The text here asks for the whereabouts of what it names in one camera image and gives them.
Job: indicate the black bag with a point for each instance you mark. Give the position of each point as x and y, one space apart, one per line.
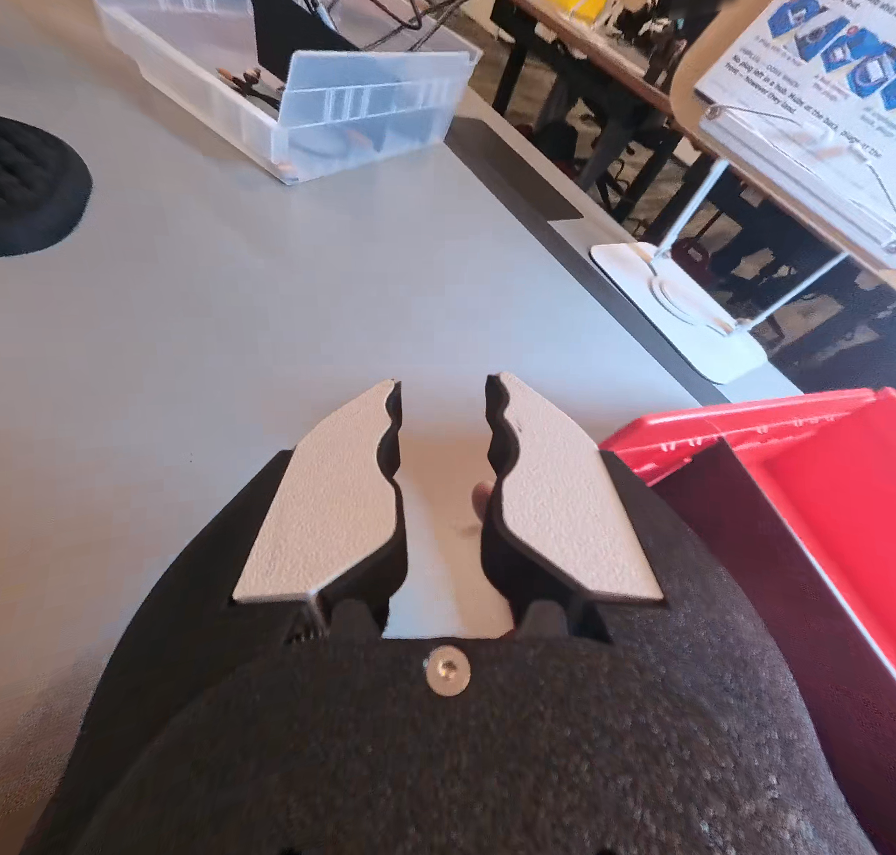
658 22

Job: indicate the white document stand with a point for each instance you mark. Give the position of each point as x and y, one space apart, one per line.
770 148

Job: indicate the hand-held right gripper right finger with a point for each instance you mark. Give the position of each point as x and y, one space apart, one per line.
574 519

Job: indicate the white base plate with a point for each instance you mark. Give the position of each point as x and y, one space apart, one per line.
714 358

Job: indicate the black round textured pad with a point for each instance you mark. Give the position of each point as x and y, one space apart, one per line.
35 183

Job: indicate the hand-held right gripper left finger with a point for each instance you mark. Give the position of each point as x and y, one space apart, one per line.
329 512

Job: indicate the red open-front bin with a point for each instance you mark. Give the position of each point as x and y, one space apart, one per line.
840 519

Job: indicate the instruction sheet with blue pictures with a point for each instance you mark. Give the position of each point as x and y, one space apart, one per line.
770 64

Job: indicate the clear plastic bin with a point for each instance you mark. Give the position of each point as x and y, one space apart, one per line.
175 43

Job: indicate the dark red backpack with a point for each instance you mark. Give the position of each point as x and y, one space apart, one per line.
693 257

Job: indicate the black bin divider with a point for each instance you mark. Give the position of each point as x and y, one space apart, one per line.
287 29
756 554

